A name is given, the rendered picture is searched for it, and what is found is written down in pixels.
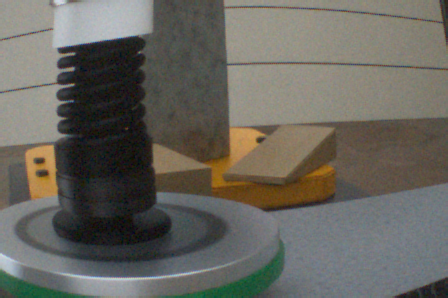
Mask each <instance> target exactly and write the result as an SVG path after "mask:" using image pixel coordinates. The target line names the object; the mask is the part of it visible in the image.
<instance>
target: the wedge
mask: <svg viewBox="0 0 448 298"><path fill-rule="evenodd" d="M335 157H337V153H336V129H335V128H333V127H320V126H301V125H282V127H281V128H278V129H277V130H276V131H274V132H273V133H272V134H271V135H269V136H268V137H267V138H266V139H265V140H263V141H262V142H261V143H260V144H259V145H258V146H257V147H256V148H254V149H253V150H252V151H251V152H249V153H248V154H247V155H246V156H244V157H243V158H242V159H241V160H240V161H238V162H237V163H236V164H235V165H233V166H232V167H231V168H230V169H228V170H227V171H226V172H225V173H224V174H223V175H222V179H223V180H224V181H232V182H244V183H245V182H255V183H267V184H278V185H286V184H288V183H290V182H292V181H294V180H295V179H297V178H299V177H302V176H304V175H305V174H307V173H309V172H311V171H313V170H314V169H316V168H318V167H320V166H321V165H323V164H325V163H328V162H329V161H331V160H333V159H334V158H335Z"/></svg>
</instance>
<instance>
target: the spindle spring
mask: <svg viewBox="0 0 448 298"><path fill-rule="evenodd" d="M139 36H140V35H137V36H128V37H125V38H115V39H111V40H104V41H96V42H93V43H84V44H76V45H73V46H67V47H59V48H57V50H58V52H59V54H60V53H61V54H66V53H75V51H78V50H82V49H89V48H91V47H97V46H102V45H104V44H111V43H115V42H117V41H123V40H126V42H125V44H120V45H118V46H114V47H107V48H104V49H101V50H93V51H90V52H85V53H80V54H77V55H69V56H68V57H61V58H59V60H58V62H57V67H58V69H67V68H69V67H78V66H81V65H87V64H92V63H94V62H101V61H107V60H109V59H114V58H120V57H124V56H125V60H121V61H116V62H112V63H110V64H104V65H98V66H96V67H89V68H84V69H81V70H72V71H68V72H61V73H60V74H58V77H57V83H58V84H59V85H71V84H75V83H82V82H88V81H90V80H98V79H104V78H106V77H111V76H116V75H121V74H125V76H124V77H121V78H117V79H115V80H112V81H106V82H100V83H95V84H93V85H84V86H79V87H74V86H69V87H67V88H61V89H59V90H58V92H57V93H56V97H57V99H58V100H59V101H73V102H67V103H63V104H60V105H59V106H58V108H57V111H56V112H57V115H58V116H59V117H61V118H65V117H66V119H62V120H60V121H59V122H58V125H57V131H58V132H59V133H61V134H64V135H80V134H90V133H97V132H101V131H105V130H110V129H115V128H119V127H123V126H126V128H127V129H125V130H122V131H118V132H114V133H109V134H104V135H98V136H90V137H78V138H68V139H67V140H66V145H65V146H72V147H93V146H106V145H114V144H120V143H126V142H130V141H133V140H136V139H139V138H141V137H143V136H144V135H145V134H146V131H147V125H146V123H145V122H144V120H143V119H142V118H143V117H144V116H145V114H146V109H147V108H146V105H144V104H143V103H142V102H141V101H142V100H144V99H145V95H146V91H145V88H144V87H143V86H141V85H140V84H142V83H143V81H144V80H145V79H146V75H145V71H143V70H141V69H140V67H141V66H142V65H144V64H145V60H146V57H145V55H144V54H143V53H138V52H140V51H142V50H143V48H144V47H145V46H146V40H145V39H142V37H139ZM123 90H124V94H123V95H118V96H113V97H110V98H108V99H102V100H95V101H88V102H85V103H78V104H74V101H75V100H77V99H86V98H94V97H97V96H101V95H108V94H113V93H118V92H121V91H123ZM122 109H125V111H124V112H121V113H118V114H116V115H113V116H108V117H103V118H95V119H88V120H77V121H74V118H75V117H87V116H91V115H96V114H102V113H108V112H113V111H118V110H122Z"/></svg>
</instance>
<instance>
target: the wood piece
mask: <svg viewBox="0 0 448 298"><path fill-rule="evenodd" d="M152 147H153V163H152V165H153V166H154V168H155V186H156V188H157V192H164V193H177V194H191V195H200V196H208V197H213V189H212V168H211V167H210V166H207V165H205V164H202V163H200V162H198V161H195V160H193V159H190V158H188V157H187V156H184V155H182V154H180V153H177V152H175V151H172V150H170V149H168V148H165V147H164V146H161V145H159V144H152Z"/></svg>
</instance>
